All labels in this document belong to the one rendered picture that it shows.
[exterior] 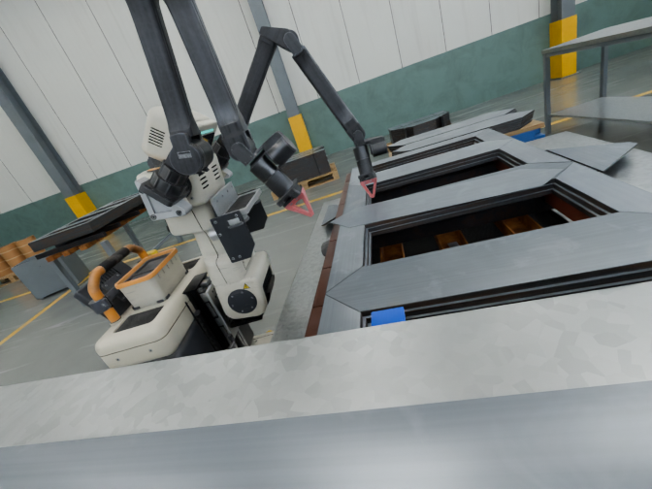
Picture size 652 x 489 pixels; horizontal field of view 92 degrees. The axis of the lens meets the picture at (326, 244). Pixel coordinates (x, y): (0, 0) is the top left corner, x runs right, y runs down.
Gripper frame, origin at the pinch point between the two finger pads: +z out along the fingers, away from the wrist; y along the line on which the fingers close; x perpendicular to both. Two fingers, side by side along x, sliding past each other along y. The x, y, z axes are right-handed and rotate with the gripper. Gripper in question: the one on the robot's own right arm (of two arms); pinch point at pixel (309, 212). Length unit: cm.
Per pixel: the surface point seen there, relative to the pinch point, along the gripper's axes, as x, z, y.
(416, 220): -19.7, 27.9, 10.4
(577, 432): -22, 0, -73
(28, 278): 448, -139, 308
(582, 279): -36, 33, -36
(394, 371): -13, -1, -64
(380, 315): -5.8, 13.8, -37.5
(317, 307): 10.2, 13.6, -20.3
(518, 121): -89, 62, 92
